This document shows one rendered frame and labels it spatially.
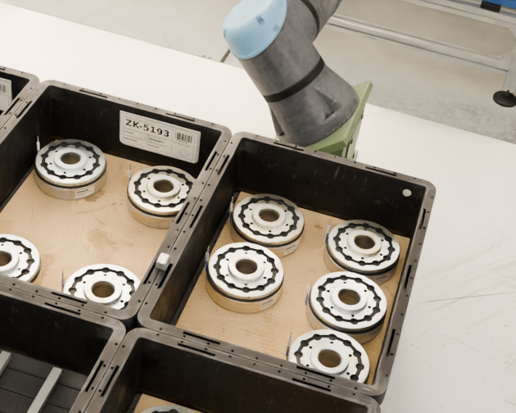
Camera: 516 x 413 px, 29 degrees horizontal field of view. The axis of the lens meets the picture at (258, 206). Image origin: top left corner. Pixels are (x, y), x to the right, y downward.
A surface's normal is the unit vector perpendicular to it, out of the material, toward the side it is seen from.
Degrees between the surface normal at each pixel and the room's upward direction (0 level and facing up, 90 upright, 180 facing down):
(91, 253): 0
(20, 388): 0
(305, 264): 0
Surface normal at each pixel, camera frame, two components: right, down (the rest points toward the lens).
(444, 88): 0.11, -0.74
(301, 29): 0.77, -0.17
